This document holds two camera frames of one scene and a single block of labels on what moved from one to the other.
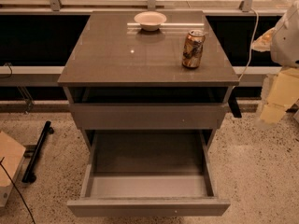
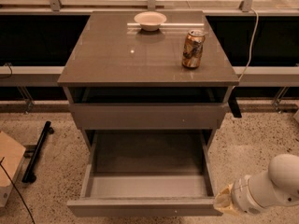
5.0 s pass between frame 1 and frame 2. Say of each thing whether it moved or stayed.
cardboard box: stayed
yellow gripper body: moved
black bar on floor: stayed
